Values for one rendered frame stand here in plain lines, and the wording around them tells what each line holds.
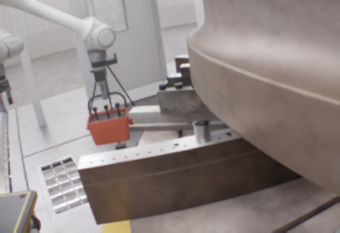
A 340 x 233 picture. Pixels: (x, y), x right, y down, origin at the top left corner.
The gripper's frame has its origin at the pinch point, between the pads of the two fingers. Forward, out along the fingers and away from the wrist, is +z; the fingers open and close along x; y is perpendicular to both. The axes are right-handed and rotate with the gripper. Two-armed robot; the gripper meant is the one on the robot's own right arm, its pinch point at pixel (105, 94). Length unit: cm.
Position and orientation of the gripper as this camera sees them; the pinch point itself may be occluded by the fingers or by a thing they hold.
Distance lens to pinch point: 144.2
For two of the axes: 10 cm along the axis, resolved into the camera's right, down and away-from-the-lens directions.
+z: 1.4, 9.2, 3.6
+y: -9.8, 1.7, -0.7
